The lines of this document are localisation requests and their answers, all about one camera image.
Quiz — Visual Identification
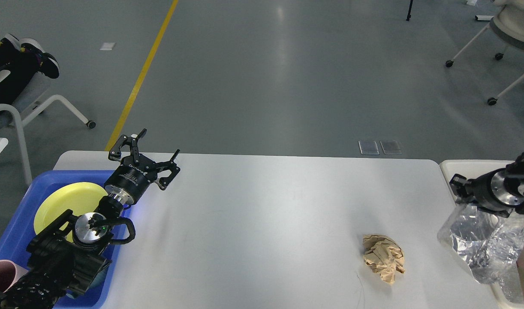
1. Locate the pink mug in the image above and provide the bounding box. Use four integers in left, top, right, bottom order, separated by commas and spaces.
0, 260, 28, 293

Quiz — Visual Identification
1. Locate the black tripod leg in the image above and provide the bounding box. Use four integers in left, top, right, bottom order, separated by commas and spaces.
406, 0, 414, 21

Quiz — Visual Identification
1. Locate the yellow plastic plate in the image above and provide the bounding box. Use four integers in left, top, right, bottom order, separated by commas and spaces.
31, 182, 107, 244

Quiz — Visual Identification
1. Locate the teal mug yellow inside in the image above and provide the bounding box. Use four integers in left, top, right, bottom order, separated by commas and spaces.
89, 267, 109, 289

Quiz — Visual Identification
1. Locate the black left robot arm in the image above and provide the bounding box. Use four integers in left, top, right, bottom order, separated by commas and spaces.
0, 129, 180, 309

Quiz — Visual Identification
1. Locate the beige plastic bin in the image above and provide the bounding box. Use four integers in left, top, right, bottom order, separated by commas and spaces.
439, 160, 524, 309

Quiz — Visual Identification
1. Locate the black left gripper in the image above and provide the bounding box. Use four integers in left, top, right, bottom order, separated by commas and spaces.
104, 128, 181, 205

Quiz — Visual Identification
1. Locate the blue plastic tray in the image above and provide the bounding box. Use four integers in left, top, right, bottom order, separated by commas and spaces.
0, 170, 120, 309

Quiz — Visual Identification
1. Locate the silver foil bag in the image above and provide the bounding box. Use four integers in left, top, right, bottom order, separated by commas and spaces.
498, 264, 524, 305
437, 203, 524, 285

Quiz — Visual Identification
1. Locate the grey floor plate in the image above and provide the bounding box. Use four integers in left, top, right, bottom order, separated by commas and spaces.
380, 139, 403, 156
358, 139, 380, 156

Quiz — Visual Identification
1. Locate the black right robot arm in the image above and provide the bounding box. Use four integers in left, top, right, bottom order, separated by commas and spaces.
449, 152, 524, 218

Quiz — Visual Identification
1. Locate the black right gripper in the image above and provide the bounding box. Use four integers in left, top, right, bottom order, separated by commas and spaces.
449, 168, 524, 218

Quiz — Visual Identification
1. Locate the white office chair right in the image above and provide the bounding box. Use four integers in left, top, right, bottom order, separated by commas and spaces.
445, 0, 524, 106

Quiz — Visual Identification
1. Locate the person in black clothes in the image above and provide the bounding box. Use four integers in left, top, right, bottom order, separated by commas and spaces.
0, 33, 60, 104

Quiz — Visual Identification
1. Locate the brown paper ball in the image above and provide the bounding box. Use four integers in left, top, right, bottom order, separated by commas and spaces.
362, 233, 405, 285

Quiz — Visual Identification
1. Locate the white chair left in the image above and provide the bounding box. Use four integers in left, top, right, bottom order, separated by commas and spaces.
0, 73, 96, 186

